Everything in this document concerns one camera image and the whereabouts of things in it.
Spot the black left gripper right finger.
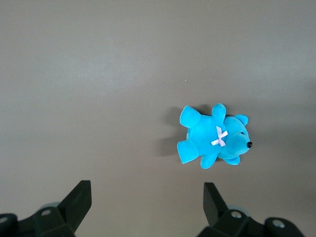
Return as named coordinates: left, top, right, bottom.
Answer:
left=197, top=182, right=303, bottom=237

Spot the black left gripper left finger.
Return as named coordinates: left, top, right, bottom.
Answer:
left=0, top=180, right=93, bottom=237

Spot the blue teddy bear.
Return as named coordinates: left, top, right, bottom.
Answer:
left=176, top=103, right=254, bottom=170

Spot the brown table cloth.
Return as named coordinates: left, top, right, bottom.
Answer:
left=0, top=0, right=316, bottom=237

